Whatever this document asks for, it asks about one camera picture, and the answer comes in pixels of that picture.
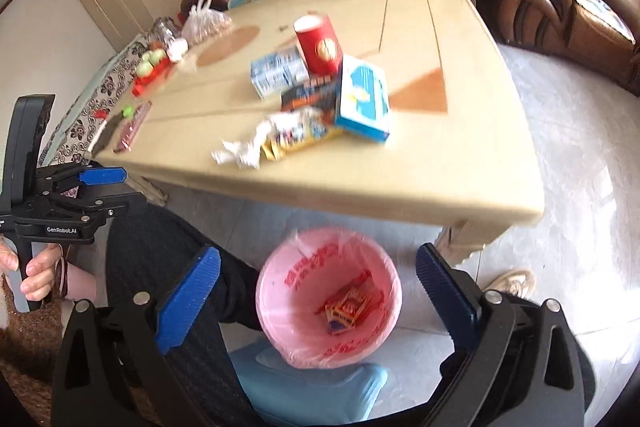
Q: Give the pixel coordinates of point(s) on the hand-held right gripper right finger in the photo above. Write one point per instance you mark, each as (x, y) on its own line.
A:
(445, 292)

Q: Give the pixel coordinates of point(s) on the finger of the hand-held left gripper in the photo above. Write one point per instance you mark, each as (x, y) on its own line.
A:
(102, 176)
(110, 203)

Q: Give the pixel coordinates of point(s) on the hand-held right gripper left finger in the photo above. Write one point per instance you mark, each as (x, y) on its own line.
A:
(190, 302)

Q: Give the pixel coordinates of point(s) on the pink trash bin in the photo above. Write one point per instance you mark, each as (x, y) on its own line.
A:
(300, 307)

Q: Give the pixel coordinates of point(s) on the white tissue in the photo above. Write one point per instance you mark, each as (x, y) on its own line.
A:
(240, 152)

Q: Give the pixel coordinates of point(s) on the white blue carton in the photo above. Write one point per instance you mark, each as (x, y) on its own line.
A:
(277, 74)

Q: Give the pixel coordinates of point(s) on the yellow white snack wrapper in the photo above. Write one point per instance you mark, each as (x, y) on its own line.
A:
(300, 132)

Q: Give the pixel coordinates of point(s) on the blue white tissue box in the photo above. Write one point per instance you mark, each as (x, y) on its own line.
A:
(365, 99)

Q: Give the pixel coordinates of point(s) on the black orange box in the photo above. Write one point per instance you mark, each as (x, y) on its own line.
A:
(310, 94)

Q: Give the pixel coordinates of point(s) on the red paper cup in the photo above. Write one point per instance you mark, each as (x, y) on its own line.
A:
(320, 49)

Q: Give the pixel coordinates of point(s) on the person's left forearm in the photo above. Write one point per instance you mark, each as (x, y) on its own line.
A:
(80, 284)

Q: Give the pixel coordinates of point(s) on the person's left hand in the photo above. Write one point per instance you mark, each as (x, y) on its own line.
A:
(39, 274)

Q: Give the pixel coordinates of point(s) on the flat black object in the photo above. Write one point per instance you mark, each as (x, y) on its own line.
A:
(107, 134)

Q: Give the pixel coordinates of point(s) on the beige shoe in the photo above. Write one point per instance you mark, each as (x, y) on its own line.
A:
(510, 282)

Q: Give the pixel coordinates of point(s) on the small green object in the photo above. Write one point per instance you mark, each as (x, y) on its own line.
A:
(128, 111)

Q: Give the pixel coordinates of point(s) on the black white floral cloth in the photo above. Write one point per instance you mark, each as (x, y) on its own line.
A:
(100, 87)

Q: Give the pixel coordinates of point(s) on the red yellow packet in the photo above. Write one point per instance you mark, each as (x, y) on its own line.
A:
(347, 307)

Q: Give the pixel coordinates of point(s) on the red tray with fruit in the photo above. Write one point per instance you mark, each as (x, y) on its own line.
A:
(147, 82)

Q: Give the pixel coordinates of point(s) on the green white plastic toy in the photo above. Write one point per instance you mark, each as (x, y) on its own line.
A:
(150, 62)

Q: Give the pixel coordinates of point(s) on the beige wooden table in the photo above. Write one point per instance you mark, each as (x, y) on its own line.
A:
(450, 157)

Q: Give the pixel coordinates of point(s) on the small white object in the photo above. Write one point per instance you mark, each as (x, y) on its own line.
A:
(177, 50)

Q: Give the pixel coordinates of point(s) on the light blue plastic stool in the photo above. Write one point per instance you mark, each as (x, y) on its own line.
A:
(325, 387)

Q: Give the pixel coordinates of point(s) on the glass jar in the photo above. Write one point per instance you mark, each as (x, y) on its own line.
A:
(167, 32)

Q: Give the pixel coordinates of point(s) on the brown fuzzy coat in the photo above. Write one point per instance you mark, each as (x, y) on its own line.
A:
(25, 347)

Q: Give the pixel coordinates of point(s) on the clear plastic bag of nuts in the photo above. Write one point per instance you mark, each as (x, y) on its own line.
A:
(205, 24)

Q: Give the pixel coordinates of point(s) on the patterned seat cover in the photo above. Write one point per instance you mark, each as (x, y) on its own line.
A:
(600, 14)

